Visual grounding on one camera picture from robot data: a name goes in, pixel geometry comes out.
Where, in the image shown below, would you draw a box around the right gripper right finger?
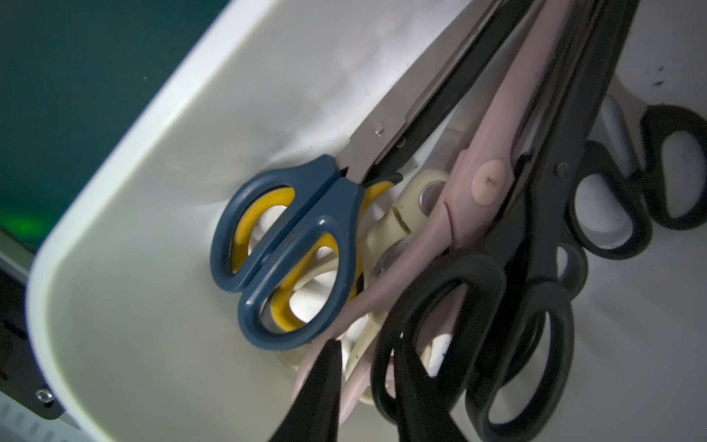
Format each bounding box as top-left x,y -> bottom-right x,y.
393,342 -> 466,442

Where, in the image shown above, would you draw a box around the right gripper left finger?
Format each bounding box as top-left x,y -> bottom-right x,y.
270,340 -> 342,442

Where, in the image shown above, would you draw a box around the large black scissors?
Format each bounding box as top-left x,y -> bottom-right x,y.
371,1 -> 638,441

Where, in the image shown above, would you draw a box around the blue yellow handled scissors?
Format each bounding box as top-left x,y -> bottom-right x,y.
210,1 -> 499,351

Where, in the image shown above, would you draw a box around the white storage box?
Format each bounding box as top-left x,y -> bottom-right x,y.
28,1 -> 706,441

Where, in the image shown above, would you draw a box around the black handled steel scissors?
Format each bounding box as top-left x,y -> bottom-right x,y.
364,0 -> 533,186

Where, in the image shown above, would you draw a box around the cream white scissors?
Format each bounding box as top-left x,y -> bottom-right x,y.
275,168 -> 451,407

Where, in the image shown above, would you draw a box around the small black handled scissors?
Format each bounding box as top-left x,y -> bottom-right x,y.
554,76 -> 707,302

